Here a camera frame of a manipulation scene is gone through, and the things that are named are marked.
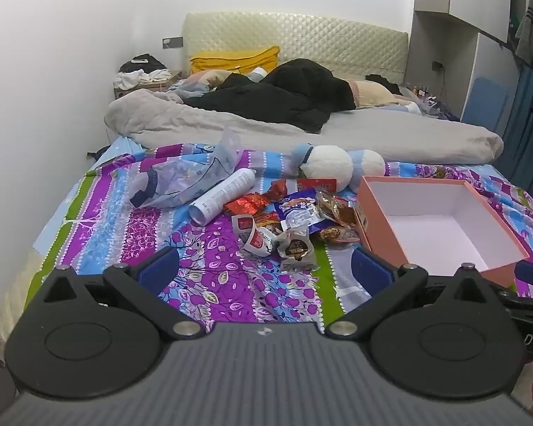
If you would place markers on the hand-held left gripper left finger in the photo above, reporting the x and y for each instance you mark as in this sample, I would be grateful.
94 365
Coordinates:
160 267

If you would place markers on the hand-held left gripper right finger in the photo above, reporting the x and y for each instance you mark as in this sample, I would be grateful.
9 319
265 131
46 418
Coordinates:
373 271

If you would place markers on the small red brown packet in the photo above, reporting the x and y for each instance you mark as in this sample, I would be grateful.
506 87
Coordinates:
337 234

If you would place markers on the pink cardboard box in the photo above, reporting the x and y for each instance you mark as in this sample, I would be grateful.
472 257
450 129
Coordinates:
426 226

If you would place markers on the clear biscuit packet red label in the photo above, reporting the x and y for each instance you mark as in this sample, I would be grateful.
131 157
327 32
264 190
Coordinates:
335 208

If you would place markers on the grey dark snack packet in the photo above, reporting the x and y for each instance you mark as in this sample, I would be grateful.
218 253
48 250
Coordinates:
295 248

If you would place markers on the white red snack packet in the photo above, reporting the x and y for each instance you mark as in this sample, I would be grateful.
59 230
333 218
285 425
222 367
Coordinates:
243 227
262 242

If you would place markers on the blue snack packet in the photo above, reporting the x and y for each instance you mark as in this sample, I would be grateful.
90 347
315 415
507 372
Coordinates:
297 211

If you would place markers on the red orange packet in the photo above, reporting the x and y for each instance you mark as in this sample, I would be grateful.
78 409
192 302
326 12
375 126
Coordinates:
266 218

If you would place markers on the purple floral bed sheet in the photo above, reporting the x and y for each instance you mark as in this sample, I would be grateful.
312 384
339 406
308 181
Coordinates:
231 288

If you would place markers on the clear plastic bag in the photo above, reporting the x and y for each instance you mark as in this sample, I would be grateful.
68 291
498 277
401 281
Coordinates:
173 182

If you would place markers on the white spray can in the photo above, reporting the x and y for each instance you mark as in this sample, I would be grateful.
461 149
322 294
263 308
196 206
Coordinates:
222 195

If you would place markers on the crumpled red foil packet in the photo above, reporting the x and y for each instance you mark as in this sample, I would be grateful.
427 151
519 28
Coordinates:
246 204

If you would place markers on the white and blue plush toy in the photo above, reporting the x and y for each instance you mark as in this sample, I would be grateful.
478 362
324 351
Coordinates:
328 164

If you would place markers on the red brown wrapped candy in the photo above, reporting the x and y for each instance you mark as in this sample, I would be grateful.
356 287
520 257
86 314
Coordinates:
277 188

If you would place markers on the blue curtain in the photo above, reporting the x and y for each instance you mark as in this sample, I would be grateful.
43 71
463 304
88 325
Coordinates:
522 142

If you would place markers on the grey duvet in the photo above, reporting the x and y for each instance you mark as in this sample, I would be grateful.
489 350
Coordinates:
382 135

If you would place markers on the beige mattress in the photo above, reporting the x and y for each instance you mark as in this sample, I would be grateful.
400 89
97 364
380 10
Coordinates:
20 293

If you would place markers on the beige pillow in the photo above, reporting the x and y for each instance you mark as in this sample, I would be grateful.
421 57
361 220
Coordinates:
373 93

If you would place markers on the wooden nightstand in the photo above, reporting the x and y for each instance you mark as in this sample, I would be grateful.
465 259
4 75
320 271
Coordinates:
160 85

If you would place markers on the pastel patterned pillow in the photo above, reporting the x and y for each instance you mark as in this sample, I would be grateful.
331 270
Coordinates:
195 84

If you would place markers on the black cloth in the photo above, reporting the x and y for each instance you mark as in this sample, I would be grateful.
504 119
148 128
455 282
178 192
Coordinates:
382 80

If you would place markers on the pile of clothes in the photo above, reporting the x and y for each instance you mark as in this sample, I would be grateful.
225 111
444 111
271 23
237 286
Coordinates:
137 71

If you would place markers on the black jacket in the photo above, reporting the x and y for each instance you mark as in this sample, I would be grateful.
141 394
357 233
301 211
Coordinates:
284 93

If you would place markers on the yellow pillow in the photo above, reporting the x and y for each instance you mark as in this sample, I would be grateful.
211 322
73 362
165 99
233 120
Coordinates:
231 60

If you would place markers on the cream quilted headboard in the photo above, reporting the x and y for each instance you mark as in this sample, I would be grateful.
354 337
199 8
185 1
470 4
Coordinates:
337 44

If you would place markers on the white wardrobe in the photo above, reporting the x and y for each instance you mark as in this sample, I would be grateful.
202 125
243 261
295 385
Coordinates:
439 17

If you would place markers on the black wall socket plug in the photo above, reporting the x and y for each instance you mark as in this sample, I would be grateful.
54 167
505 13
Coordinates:
437 65

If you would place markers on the grey wall switch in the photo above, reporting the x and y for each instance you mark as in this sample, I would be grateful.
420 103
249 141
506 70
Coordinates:
172 43

